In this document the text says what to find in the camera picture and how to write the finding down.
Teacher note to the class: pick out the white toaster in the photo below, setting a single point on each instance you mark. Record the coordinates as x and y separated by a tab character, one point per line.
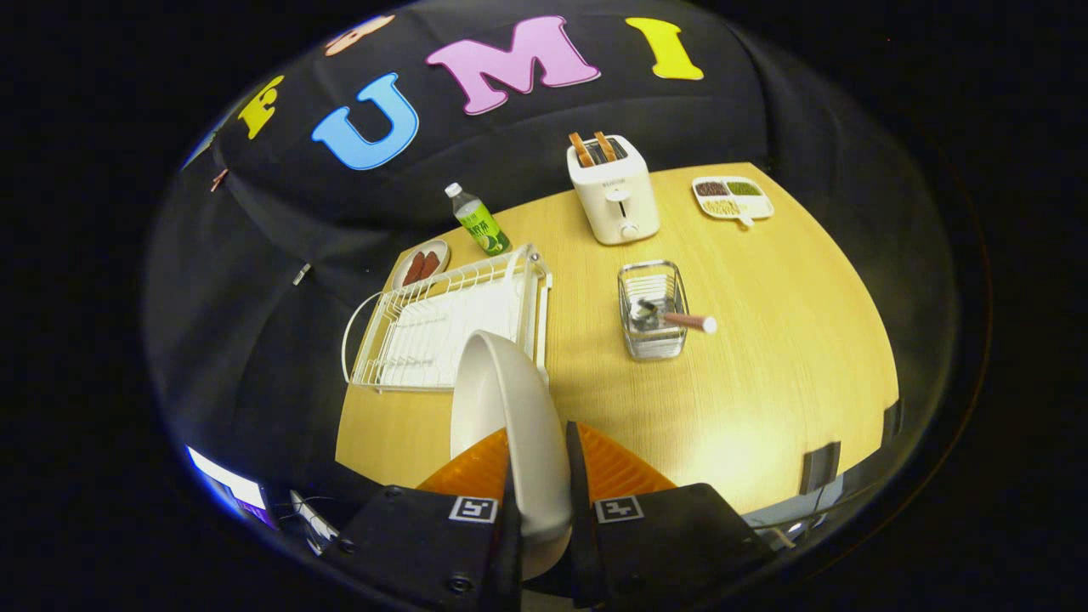
616	204

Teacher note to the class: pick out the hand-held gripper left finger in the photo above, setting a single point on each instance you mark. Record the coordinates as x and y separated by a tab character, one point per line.
425	544

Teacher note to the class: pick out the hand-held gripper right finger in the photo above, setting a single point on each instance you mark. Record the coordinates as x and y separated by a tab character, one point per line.
680	544

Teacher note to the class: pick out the lit monitor screen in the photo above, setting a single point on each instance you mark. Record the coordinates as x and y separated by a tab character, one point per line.
229	484

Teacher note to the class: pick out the toasted bread slice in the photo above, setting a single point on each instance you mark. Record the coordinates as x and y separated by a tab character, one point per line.
582	150
605	146

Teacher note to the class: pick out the white divided bean dish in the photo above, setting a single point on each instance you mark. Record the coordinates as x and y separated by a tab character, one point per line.
731	204

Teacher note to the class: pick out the black backdrop cloth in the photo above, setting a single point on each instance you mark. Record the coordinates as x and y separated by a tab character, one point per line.
510	144

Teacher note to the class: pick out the white round plate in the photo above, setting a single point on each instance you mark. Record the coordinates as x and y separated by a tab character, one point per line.
510	408

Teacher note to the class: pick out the green label drink bottle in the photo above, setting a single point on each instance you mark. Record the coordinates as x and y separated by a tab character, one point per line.
480	225

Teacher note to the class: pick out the silver clip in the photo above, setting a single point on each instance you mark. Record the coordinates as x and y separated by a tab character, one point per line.
302	274

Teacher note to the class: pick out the small pink sausage plate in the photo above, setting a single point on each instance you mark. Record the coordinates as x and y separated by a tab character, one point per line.
438	252

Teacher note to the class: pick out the brown sausage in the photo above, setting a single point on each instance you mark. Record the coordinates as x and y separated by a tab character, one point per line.
429	265
414	269

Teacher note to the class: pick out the pink clip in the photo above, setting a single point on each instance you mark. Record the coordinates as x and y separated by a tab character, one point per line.
219	179

